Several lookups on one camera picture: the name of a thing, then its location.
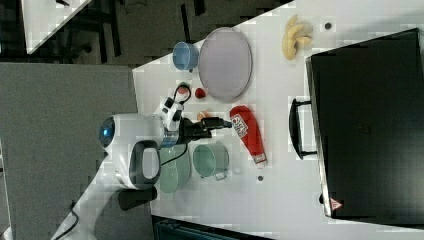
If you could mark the blue bowl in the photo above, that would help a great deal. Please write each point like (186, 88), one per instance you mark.
(185, 56)

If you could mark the toy orange slice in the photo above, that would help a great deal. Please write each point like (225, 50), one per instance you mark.
(202, 114)

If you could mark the red ketchup bottle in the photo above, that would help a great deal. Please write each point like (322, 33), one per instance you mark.
(245, 125)

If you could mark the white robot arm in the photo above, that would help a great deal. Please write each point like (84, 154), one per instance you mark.
(132, 162)

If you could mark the small red strawberry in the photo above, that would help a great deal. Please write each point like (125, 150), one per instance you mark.
(200, 93)

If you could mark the green mug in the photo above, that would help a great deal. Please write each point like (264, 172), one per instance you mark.
(211, 160)

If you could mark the green plastic strainer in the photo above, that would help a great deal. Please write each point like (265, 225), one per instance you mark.
(176, 169)

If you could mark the black toaster oven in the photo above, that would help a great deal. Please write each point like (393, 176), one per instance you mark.
(368, 116)

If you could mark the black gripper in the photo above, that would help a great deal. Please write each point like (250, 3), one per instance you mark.
(189, 131)

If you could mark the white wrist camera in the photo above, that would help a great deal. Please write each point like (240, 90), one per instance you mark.
(170, 112)

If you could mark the toy strawberry with leaves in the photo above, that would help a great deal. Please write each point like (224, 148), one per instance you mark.
(183, 88)

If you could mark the black cylinder lower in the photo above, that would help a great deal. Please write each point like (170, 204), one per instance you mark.
(130, 198)

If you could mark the toy banana bunch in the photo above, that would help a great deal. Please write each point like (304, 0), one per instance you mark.
(296, 35)

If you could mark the purple plate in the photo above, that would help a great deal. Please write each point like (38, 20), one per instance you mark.
(225, 64)

